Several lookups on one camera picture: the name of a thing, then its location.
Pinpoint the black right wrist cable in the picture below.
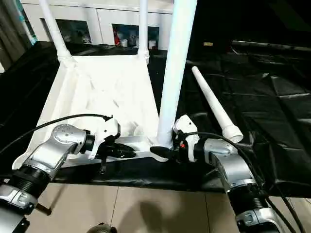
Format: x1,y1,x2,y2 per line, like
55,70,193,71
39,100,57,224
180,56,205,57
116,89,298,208
178,131,307,233

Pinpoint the white plastic table top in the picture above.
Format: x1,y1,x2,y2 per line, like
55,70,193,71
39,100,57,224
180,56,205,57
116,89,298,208
12,54,174,170

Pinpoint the black work mat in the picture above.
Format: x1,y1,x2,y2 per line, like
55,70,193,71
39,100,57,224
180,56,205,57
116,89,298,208
0,40,311,197

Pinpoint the black cabinet with gold label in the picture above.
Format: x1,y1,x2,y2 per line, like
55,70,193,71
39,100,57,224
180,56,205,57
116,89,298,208
187,0,311,49

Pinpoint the grey curtain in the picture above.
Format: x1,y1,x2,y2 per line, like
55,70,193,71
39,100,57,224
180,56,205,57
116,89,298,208
0,0,35,71

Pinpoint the white glass-door cabinet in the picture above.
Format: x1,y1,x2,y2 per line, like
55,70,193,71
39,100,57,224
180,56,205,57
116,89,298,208
20,0,175,50

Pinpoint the black stand leg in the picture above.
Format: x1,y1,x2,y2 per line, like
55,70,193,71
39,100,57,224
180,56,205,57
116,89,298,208
36,184,66,216

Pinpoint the dark robot torso front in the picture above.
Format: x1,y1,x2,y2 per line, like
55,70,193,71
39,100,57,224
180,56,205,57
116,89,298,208
88,222,117,233

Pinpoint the white plastic table leg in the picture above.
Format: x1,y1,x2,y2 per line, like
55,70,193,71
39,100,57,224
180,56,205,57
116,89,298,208
137,0,149,64
191,66,243,143
38,0,73,66
156,0,198,149

